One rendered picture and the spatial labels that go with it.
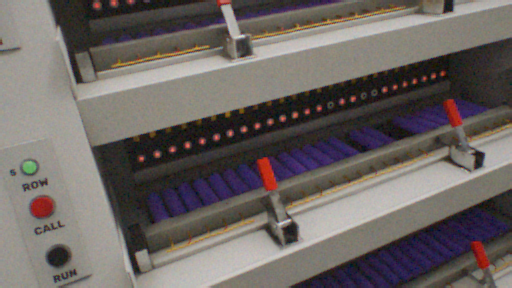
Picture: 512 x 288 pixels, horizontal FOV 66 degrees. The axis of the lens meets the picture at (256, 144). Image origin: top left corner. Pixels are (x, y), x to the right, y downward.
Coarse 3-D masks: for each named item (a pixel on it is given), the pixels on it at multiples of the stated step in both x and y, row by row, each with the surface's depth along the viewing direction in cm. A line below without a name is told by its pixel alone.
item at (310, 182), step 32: (448, 128) 56; (480, 128) 58; (352, 160) 51; (384, 160) 52; (416, 160) 52; (256, 192) 47; (288, 192) 47; (160, 224) 43; (192, 224) 43; (224, 224) 45
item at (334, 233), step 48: (480, 96) 67; (240, 144) 56; (336, 192) 49; (384, 192) 48; (432, 192) 47; (480, 192) 50; (144, 240) 45; (192, 240) 44; (240, 240) 43; (336, 240) 43; (384, 240) 46
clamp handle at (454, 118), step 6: (444, 102) 51; (450, 102) 51; (450, 108) 51; (450, 114) 51; (456, 114) 51; (450, 120) 51; (456, 120) 51; (456, 126) 51; (456, 132) 51; (462, 132) 51; (462, 138) 50; (462, 144) 50; (468, 144) 50; (462, 150) 51; (468, 150) 50
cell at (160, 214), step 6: (150, 198) 49; (156, 198) 49; (150, 204) 48; (156, 204) 47; (162, 204) 48; (150, 210) 47; (156, 210) 46; (162, 210) 46; (156, 216) 45; (162, 216) 45; (168, 216) 46; (156, 222) 45
